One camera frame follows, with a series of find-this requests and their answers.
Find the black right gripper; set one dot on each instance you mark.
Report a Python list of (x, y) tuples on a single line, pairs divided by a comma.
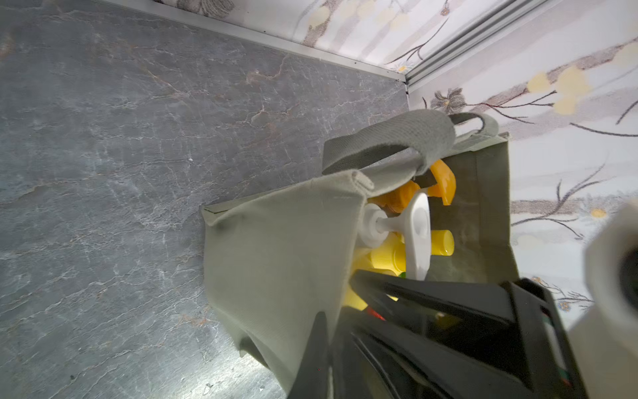
[(549, 367)]

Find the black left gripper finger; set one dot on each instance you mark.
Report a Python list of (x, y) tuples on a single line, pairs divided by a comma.
[(314, 371)]

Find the orange bottle yellow cap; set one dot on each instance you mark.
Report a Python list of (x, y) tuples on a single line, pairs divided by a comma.
[(442, 243)]

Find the large yellow pump soap bottle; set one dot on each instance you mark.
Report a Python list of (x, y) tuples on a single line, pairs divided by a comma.
[(398, 246)]

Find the green fabric shopping bag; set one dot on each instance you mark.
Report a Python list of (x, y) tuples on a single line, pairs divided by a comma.
[(275, 261)]

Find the large orange pump soap bottle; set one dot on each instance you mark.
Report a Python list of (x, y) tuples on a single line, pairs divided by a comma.
[(444, 188)]

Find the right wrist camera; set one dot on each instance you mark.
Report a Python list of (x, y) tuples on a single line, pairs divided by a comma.
[(604, 340)]

